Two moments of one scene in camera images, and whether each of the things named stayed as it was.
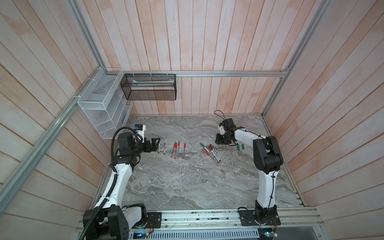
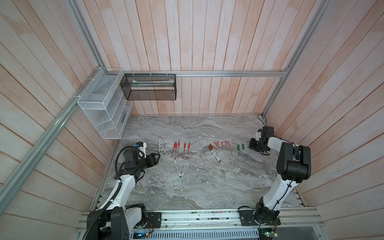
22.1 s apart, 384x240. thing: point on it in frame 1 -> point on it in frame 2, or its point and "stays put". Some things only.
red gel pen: [184, 147] stays put
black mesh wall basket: [149, 86] stays put
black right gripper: [218, 141] -> [251, 145]
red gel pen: [173, 151] stays put
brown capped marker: [214, 152] stays put
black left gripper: [154, 146] -> [151, 159]
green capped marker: [202, 145] -> [177, 169]
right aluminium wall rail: [322, 7] stays put
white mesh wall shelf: [105, 102] stays put
